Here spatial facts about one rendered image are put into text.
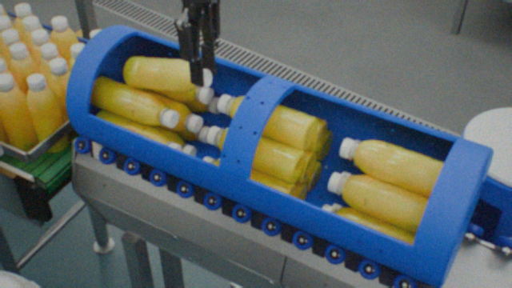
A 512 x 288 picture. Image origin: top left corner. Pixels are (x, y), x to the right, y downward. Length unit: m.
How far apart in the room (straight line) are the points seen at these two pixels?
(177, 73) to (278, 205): 0.35
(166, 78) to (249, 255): 0.43
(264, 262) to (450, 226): 0.47
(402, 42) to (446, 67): 0.31
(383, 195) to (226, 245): 0.43
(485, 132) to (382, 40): 2.22
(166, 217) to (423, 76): 2.22
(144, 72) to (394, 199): 0.60
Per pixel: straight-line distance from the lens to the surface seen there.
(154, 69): 1.41
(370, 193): 1.23
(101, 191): 1.65
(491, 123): 1.61
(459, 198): 1.16
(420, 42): 3.77
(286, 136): 1.28
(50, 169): 1.68
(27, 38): 1.84
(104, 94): 1.48
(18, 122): 1.67
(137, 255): 1.86
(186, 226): 1.52
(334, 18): 3.91
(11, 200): 1.78
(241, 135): 1.25
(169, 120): 1.41
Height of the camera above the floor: 2.02
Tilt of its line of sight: 43 degrees down
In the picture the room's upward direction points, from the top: straight up
